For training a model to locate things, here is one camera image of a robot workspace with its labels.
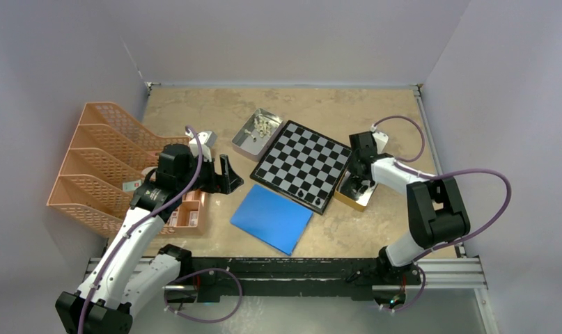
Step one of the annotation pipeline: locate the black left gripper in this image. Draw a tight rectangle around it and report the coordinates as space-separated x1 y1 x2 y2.
177 152 242 194

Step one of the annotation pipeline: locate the yellow tin with black pieces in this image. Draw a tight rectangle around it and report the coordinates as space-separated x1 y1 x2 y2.
334 171 377 212

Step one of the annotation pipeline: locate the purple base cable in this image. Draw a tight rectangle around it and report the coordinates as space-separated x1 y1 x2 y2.
162 267 243 324

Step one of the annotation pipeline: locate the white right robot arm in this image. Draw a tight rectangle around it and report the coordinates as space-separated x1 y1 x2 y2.
342 132 470 283

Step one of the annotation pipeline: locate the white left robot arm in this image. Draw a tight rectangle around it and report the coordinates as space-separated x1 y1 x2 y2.
55 143 244 333

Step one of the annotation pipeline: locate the peach desk organizer tray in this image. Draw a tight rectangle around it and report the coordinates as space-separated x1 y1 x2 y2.
159 190 208 237

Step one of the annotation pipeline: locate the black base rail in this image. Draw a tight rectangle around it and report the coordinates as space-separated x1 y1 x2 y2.
173 257 422 304

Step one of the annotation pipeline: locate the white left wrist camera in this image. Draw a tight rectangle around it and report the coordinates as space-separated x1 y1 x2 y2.
185 130 217 162

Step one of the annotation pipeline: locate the blue mat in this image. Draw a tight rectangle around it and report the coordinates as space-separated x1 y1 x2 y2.
231 185 313 255

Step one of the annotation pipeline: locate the white chess pieces pile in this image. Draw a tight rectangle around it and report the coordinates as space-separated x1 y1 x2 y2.
244 116 276 142

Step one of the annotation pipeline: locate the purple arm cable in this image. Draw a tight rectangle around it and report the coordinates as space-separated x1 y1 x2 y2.
77 125 204 334
372 115 513 264

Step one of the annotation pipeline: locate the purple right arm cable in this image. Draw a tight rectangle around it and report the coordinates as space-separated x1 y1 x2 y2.
372 115 513 264

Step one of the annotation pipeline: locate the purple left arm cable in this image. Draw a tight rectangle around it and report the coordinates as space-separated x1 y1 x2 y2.
77 125 204 334

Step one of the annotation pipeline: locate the peach mesh file rack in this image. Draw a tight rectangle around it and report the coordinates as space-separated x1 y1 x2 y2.
47 102 189 237

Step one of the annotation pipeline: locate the pink tin with white pieces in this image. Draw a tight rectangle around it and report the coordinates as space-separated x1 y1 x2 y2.
231 108 284 161

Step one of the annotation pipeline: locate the black white chessboard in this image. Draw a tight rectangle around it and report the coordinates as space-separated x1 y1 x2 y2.
250 120 352 215

